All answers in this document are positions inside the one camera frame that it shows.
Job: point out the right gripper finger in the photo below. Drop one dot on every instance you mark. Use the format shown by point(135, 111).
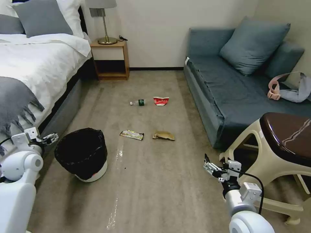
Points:
point(211, 165)
point(215, 172)

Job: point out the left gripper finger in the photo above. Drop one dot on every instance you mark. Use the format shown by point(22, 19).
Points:
point(49, 142)
point(51, 136)

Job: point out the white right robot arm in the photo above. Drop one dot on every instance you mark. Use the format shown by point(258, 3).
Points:
point(252, 222)

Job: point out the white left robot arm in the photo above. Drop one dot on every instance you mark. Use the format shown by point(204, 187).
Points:
point(14, 194)

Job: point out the black plastic bin liner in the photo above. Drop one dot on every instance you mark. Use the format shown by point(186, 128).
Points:
point(80, 150)

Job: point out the white round trash bin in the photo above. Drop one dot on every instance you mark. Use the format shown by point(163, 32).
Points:
point(97, 173)

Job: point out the clear floor tape strip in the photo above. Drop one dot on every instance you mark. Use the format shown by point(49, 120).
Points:
point(119, 153)

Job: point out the grey upholstered bed base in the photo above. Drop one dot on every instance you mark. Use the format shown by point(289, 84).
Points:
point(65, 106)

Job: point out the grey fringed throw blanket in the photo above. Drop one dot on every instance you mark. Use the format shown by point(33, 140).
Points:
point(13, 102)

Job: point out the crumpled brown paper bag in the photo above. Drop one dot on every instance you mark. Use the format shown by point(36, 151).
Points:
point(163, 136)

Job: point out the blue fabric sofa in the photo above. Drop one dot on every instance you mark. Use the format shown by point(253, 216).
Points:
point(233, 97)

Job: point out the white duvet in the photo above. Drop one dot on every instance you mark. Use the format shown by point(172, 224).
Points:
point(41, 63)

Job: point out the beige stool with brown seat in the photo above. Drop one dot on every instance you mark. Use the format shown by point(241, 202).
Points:
point(286, 136)

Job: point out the flat printed snack wrapper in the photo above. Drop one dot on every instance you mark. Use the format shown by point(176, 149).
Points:
point(131, 135)

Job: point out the crushed red paper cup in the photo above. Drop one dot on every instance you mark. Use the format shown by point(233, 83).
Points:
point(160, 101)

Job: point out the clear bottle with green label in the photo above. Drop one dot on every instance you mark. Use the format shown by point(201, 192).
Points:
point(141, 102)

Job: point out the wooden nightstand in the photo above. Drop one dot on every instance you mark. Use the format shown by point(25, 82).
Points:
point(109, 52)

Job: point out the white sofa tag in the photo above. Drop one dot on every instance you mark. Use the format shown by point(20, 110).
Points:
point(187, 61)

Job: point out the pink and grey fabric bag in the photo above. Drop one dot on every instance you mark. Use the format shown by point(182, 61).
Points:
point(294, 95)

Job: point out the dark headboard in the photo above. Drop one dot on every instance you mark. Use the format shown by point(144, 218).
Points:
point(83, 21)

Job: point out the grey striped pillow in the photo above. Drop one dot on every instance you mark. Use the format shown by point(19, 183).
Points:
point(9, 24)

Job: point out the large grey pillow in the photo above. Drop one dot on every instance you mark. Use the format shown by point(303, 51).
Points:
point(43, 17)

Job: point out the brass table lamp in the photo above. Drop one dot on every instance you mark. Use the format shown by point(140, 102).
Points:
point(105, 26)

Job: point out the white pillow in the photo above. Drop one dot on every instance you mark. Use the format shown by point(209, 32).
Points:
point(70, 14)

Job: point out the large blue square cushion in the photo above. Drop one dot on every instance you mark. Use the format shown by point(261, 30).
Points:
point(252, 46)

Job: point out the small blue bolster cushion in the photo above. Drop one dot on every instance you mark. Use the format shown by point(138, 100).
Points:
point(284, 60)

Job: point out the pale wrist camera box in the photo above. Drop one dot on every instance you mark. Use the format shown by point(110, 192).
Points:
point(234, 167)
point(32, 134)

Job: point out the grey wall switch panel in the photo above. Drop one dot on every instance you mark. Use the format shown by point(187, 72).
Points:
point(96, 12)

